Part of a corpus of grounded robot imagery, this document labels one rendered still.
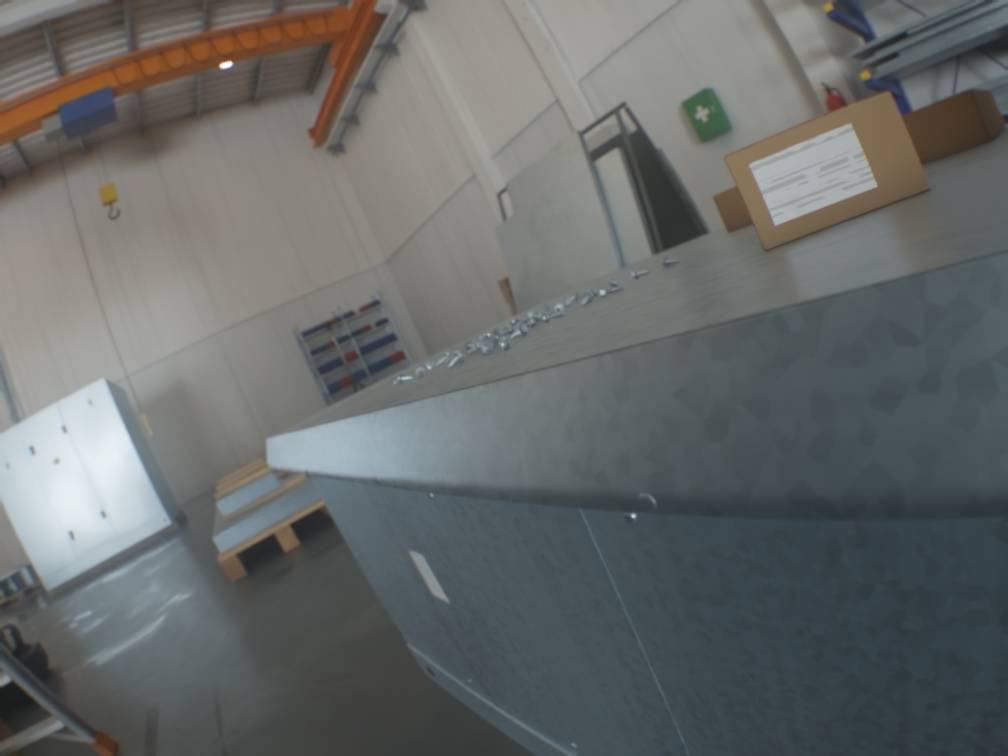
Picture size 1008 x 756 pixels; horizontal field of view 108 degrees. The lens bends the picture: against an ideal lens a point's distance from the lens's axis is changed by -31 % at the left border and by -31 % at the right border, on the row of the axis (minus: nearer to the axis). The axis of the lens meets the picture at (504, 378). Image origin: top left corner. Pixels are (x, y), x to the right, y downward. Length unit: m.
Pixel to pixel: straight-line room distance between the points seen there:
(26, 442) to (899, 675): 7.58
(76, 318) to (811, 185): 12.12
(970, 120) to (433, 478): 0.65
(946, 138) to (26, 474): 7.78
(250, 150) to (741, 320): 13.07
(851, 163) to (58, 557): 7.62
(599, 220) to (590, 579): 3.30
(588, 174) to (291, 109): 10.92
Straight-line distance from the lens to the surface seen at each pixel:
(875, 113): 0.35
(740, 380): 0.17
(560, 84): 6.71
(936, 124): 0.69
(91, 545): 7.40
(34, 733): 1.94
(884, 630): 0.29
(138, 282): 12.07
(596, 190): 3.63
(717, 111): 5.43
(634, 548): 0.34
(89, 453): 7.28
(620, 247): 3.56
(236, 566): 3.07
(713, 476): 0.18
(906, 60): 3.97
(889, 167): 0.35
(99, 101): 9.30
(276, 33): 10.12
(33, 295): 12.64
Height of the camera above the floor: 0.68
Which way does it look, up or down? 7 degrees down
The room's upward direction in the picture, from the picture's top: 25 degrees counter-clockwise
